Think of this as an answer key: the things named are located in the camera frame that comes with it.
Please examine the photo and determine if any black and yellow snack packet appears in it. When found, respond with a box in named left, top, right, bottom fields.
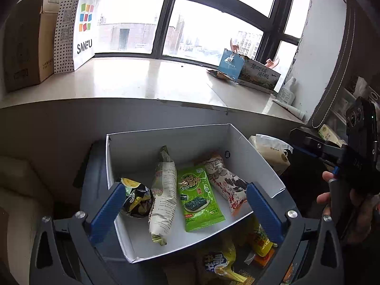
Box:
left=119, top=177, right=155, bottom=219

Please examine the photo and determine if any white newsprint snack packet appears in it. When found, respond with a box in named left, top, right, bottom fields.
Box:
left=147, top=145, right=178, bottom=246

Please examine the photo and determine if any cream snack packet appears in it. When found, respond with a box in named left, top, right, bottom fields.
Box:
left=318, top=124, right=342, bottom=147

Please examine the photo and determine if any green seaweed snack packet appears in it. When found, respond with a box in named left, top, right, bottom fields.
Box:
left=176, top=165, right=225, bottom=233

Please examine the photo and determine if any blue printed carton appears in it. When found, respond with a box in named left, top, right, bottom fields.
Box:
left=218, top=48, right=281, bottom=94

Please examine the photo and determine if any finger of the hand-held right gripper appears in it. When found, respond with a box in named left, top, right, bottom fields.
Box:
left=293, top=145, right=342, bottom=170
left=289, top=128, right=331, bottom=152

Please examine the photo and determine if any yellow snack bag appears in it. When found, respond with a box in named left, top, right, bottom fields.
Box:
left=194, top=237, right=248, bottom=285

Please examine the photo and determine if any brown wrapper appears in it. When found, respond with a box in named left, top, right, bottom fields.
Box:
left=207, top=69, right=236, bottom=81

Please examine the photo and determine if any person's right hand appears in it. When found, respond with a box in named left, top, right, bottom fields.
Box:
left=316, top=171, right=380, bottom=245

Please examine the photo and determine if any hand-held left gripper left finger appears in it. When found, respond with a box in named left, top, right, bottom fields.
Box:
left=30, top=182, right=128, bottom=285

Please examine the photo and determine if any white tube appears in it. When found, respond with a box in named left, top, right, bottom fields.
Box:
left=271, top=99, right=307, bottom=120

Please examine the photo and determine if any beige paper bag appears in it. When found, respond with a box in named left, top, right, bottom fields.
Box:
left=249, top=134, right=293, bottom=176

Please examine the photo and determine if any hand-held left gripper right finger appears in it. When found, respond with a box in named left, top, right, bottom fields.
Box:
left=246, top=182, right=345, bottom=285

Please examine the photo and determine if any brown cardboard carton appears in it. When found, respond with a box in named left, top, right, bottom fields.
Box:
left=3, top=0, right=64, bottom=93

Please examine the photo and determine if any white shopping bag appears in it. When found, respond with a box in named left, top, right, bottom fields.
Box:
left=53, top=0, right=104, bottom=74

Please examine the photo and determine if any white and orange snack packet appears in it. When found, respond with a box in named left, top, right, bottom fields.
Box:
left=203, top=152, right=250, bottom=217

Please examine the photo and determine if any white plastic bottle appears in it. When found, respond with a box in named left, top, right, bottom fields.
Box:
left=276, top=76, right=297, bottom=105

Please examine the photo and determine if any black window frame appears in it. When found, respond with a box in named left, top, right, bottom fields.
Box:
left=47, top=0, right=314, bottom=69

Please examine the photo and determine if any yellow and red snack packet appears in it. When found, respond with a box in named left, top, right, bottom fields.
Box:
left=248, top=217, right=275, bottom=257

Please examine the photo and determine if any white cardboard box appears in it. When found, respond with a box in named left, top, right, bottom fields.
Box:
left=105, top=124, right=286, bottom=264

